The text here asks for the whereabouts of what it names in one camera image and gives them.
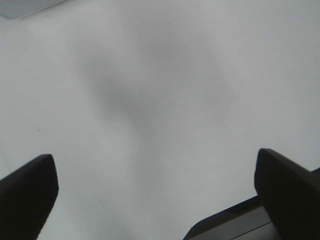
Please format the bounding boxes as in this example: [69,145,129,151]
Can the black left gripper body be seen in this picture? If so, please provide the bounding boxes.
[184,196,278,240]

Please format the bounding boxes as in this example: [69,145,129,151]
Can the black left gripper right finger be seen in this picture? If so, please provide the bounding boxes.
[254,148,320,240]

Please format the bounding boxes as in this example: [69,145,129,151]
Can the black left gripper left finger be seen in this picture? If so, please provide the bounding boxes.
[0,154,59,240]

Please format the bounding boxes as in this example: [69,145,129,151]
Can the white microwave door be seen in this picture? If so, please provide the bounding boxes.
[0,0,62,20]

